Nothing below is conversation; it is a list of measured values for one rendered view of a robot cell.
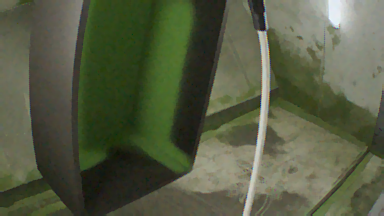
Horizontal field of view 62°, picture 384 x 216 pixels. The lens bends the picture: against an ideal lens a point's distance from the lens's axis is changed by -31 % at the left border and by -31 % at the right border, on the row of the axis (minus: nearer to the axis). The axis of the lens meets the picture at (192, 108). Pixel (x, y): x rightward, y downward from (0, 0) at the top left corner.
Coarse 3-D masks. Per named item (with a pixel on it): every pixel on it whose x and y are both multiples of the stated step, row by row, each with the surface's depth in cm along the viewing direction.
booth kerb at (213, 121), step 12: (276, 96) 330; (228, 108) 291; (240, 108) 301; (252, 108) 311; (204, 120) 280; (216, 120) 287; (228, 120) 296; (204, 132) 283; (36, 180) 197; (0, 192) 177; (12, 192) 184; (24, 192) 191; (36, 192) 199; (0, 204) 179; (12, 204) 186
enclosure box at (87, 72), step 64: (64, 0) 91; (128, 0) 144; (192, 0) 142; (64, 64) 98; (128, 64) 165; (192, 64) 152; (64, 128) 108; (128, 128) 185; (192, 128) 162; (64, 192) 129; (128, 192) 151
